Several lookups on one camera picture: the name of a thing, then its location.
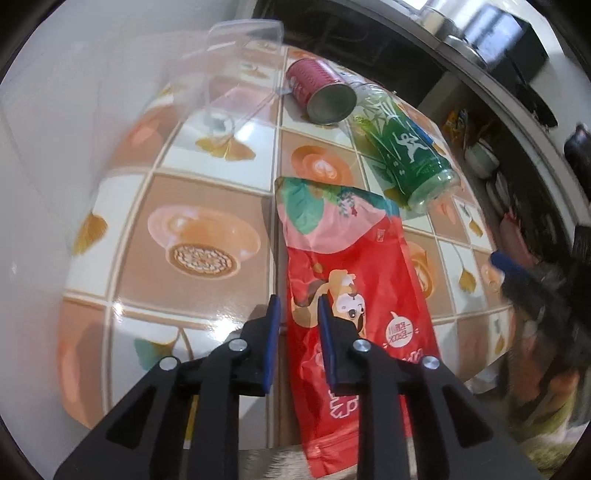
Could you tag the clear plastic container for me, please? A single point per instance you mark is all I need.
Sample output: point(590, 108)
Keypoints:
point(240, 37)

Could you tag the pink bowl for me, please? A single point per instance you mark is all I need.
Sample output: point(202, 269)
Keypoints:
point(512, 230)

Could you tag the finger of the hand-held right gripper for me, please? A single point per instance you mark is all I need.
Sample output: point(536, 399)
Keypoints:
point(508, 266)

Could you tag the black cooking pot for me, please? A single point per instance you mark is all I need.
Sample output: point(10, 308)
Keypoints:
point(579, 141)

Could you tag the steel pot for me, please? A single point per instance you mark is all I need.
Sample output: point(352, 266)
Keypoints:
point(438, 18)

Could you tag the black kitchen appliance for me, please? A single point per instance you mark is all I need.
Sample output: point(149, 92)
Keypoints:
point(508, 41)

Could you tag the yellow snack packets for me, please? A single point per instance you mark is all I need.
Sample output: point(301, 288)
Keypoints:
point(455, 123)

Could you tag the red snack bag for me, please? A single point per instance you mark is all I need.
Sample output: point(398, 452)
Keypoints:
point(360, 258)

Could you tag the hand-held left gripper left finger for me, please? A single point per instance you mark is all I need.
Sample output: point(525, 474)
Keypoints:
point(271, 350)

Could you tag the black wok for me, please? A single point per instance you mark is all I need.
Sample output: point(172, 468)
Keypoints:
point(540, 106)

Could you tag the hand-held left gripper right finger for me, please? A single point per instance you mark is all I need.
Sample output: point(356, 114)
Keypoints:
point(327, 350)

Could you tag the pink tin can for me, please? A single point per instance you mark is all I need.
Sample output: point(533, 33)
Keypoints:
point(309, 78)

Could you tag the stack of green-white bowls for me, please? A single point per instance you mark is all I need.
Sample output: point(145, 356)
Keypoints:
point(482, 159)

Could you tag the green plastic bottle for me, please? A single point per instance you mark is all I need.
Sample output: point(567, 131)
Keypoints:
point(406, 147)

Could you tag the stainless steel kitchen counter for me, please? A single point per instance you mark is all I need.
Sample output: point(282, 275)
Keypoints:
point(461, 64)

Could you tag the tile-pattern printed tablecloth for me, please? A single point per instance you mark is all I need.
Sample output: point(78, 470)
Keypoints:
point(207, 207)

